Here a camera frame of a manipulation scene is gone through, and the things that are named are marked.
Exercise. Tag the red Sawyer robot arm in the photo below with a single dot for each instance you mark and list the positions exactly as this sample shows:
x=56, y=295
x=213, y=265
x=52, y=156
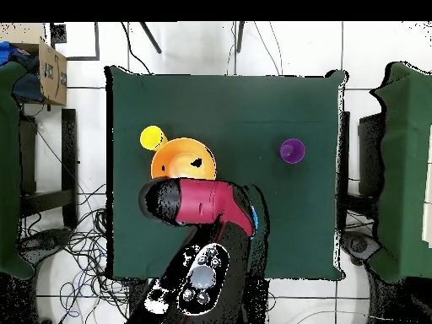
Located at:
x=209, y=202

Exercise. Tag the large orange bowl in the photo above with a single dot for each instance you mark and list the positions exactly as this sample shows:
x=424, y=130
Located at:
x=162, y=162

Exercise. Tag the dark green tablecloth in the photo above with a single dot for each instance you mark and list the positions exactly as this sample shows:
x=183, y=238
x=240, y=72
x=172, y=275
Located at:
x=141, y=101

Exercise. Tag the large blue bowl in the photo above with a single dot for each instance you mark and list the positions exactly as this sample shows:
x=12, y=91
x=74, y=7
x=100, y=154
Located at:
x=254, y=219

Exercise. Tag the black metal frame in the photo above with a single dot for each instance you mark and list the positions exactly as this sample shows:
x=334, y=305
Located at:
x=97, y=40

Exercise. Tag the black stool frame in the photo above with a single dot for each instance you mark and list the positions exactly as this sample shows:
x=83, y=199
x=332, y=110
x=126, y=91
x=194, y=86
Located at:
x=69, y=168
x=369, y=155

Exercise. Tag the cardboard box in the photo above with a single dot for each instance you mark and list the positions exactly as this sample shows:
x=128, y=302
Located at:
x=52, y=74

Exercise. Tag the purple cup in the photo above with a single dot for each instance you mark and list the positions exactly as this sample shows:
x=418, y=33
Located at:
x=292, y=151

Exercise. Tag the black tripod leg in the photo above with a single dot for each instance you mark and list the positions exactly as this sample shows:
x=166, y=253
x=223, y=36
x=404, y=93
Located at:
x=240, y=37
x=151, y=37

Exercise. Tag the blue cloth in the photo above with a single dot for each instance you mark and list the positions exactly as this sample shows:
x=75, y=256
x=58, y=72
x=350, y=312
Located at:
x=6, y=50

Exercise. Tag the green cloth side table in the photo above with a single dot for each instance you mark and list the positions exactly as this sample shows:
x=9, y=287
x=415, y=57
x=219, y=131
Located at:
x=405, y=168
x=8, y=168

